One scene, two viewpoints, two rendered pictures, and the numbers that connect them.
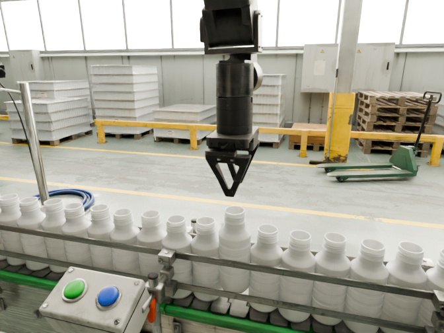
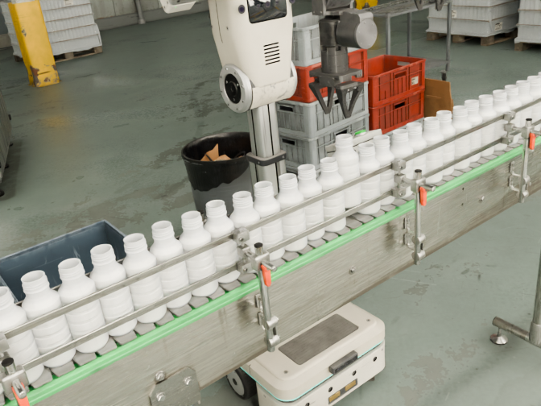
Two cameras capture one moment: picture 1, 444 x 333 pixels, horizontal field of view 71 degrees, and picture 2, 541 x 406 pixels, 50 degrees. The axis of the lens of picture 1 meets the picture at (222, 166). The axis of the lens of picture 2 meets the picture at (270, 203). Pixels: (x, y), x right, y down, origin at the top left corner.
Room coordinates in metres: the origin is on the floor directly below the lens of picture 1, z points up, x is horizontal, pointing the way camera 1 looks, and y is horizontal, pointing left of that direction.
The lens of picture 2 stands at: (1.14, -1.06, 1.62)
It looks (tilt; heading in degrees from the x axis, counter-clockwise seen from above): 25 degrees down; 130
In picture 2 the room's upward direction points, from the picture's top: 6 degrees counter-clockwise
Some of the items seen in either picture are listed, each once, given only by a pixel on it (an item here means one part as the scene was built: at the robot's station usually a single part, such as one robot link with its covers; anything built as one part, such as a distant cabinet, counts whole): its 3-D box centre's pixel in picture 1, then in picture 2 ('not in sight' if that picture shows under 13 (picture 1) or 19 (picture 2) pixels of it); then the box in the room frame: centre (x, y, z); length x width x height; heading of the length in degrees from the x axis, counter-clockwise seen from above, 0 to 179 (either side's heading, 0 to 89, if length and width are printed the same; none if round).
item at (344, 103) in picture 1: (337, 128); not in sight; (4.79, -1.82, 0.55); 0.40 x 0.34 x 1.10; 75
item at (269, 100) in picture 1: (258, 108); not in sight; (6.40, -0.76, 0.67); 1.24 x 1.03 x 1.35; 163
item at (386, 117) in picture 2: not in sight; (378, 108); (-0.87, 2.74, 0.33); 0.61 x 0.41 x 0.22; 78
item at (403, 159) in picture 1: (376, 135); not in sight; (4.15, -2.11, 0.58); 1.45 x 0.54 x 1.16; 95
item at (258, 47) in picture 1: (238, 57); (347, 15); (0.52, -0.03, 1.46); 0.12 x 0.09 x 0.12; 164
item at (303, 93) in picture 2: not in sight; (315, 71); (-0.96, 2.05, 0.78); 0.61 x 0.41 x 0.22; 82
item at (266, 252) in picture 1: (265, 267); (330, 194); (0.50, -0.08, 1.08); 0.06 x 0.06 x 0.17
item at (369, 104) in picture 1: (390, 121); not in sight; (5.76, -3.15, 0.51); 1.26 x 1.08 x 1.02; 165
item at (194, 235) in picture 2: not in sight; (197, 253); (0.41, -0.42, 1.08); 0.06 x 0.06 x 0.17
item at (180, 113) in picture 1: (187, 122); not in sight; (6.67, 0.76, 0.33); 1.25 x 1.03 x 0.66; 163
